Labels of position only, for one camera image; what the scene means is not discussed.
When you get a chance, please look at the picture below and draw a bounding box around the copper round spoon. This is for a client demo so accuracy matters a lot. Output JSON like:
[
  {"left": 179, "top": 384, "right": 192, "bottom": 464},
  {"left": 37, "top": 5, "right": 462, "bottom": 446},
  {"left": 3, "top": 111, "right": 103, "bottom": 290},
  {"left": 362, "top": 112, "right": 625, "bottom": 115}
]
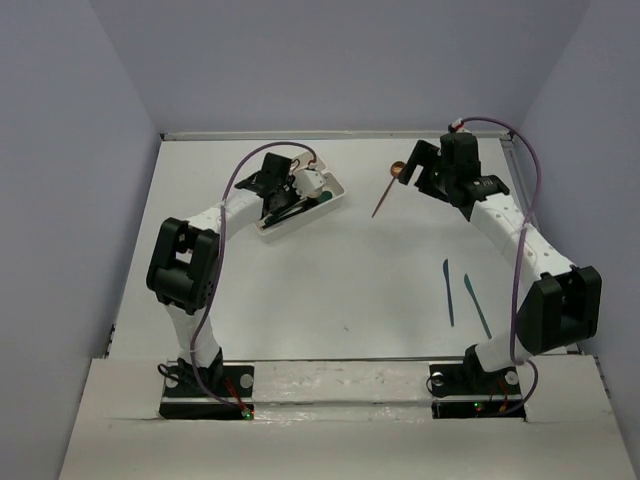
[{"left": 371, "top": 161, "right": 406, "bottom": 218}]

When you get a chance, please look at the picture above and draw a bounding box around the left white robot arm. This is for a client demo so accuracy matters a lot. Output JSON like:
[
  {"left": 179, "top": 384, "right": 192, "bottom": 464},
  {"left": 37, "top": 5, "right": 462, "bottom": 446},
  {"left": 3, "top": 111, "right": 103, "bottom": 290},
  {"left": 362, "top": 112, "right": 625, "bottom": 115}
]
[{"left": 146, "top": 152, "right": 302, "bottom": 395}]

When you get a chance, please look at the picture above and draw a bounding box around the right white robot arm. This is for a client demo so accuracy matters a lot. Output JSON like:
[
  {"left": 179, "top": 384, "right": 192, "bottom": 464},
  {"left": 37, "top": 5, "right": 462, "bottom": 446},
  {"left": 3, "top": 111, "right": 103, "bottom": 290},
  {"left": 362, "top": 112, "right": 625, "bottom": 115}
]
[{"left": 397, "top": 132, "right": 602, "bottom": 392}]

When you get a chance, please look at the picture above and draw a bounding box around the black measuring spoon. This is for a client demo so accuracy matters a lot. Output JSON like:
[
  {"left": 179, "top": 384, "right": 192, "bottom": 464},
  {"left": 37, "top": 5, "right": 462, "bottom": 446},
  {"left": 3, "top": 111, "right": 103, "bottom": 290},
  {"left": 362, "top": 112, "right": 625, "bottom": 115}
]
[{"left": 261, "top": 202, "right": 313, "bottom": 230}]

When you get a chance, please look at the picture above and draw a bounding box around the white front utensil tray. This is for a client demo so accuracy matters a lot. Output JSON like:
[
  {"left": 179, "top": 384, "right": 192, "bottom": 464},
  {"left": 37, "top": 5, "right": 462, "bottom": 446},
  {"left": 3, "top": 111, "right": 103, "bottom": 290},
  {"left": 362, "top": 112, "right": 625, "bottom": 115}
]
[{"left": 256, "top": 171, "right": 346, "bottom": 243}]

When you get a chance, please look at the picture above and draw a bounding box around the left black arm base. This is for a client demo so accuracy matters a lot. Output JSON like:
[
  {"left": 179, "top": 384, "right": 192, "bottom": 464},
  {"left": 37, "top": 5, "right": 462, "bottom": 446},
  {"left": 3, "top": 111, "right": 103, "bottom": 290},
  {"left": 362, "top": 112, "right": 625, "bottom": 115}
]
[{"left": 157, "top": 353, "right": 255, "bottom": 421}]

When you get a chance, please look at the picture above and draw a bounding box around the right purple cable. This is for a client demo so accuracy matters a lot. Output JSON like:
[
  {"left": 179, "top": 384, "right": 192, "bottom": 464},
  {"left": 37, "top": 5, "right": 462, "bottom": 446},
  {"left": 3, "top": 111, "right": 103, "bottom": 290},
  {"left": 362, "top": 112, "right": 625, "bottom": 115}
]
[{"left": 462, "top": 116, "right": 546, "bottom": 414}]

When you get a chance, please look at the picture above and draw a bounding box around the teal plastic knife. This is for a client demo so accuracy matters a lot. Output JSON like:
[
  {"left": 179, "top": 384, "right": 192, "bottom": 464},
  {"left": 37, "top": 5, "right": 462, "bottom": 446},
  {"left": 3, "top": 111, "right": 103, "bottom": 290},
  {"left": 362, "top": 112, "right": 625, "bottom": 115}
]
[
  {"left": 442, "top": 258, "right": 455, "bottom": 328},
  {"left": 463, "top": 273, "right": 493, "bottom": 340}
]

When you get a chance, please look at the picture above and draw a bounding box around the teal plastic spoon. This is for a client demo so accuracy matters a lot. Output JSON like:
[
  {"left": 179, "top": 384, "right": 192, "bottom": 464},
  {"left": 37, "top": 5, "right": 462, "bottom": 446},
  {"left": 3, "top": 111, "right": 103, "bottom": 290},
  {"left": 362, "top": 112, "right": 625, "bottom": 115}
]
[{"left": 318, "top": 191, "right": 333, "bottom": 204}]

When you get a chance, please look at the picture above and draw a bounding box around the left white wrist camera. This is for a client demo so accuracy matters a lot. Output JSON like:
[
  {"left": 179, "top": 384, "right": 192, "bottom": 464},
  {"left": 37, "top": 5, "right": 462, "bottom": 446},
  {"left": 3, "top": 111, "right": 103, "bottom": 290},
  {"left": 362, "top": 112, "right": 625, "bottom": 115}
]
[{"left": 293, "top": 169, "right": 326, "bottom": 198}]

